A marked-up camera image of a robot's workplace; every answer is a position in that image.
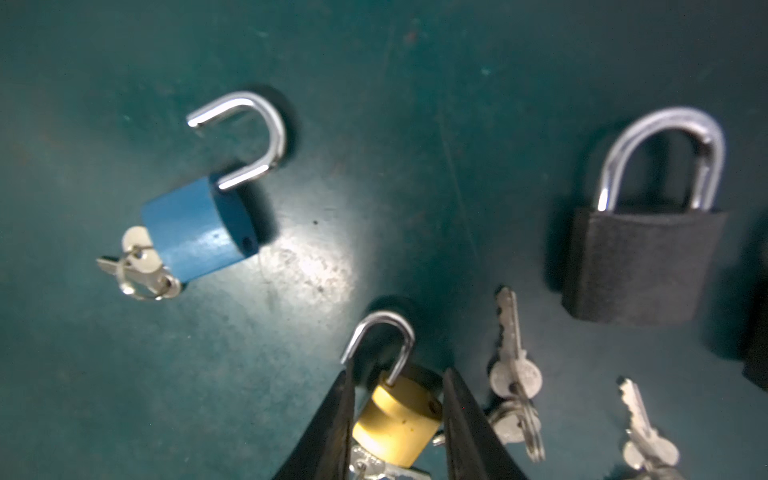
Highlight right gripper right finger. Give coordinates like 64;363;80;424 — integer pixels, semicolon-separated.
443;368;527;480

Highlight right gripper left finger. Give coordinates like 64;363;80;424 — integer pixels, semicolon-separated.
273;369;355;480

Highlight green table mat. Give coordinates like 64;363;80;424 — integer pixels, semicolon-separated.
1;1;767;479

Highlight silver key bunch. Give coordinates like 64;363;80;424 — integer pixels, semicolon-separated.
619;378;684;480
489;286;546;462

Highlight blue padlock with keys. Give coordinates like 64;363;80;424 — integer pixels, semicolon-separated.
96;91;288;301

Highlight black padlock with keys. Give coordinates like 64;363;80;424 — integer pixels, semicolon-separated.
562;106;728;327

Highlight gold padlock with key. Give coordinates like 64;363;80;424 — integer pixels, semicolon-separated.
341;310;442;479

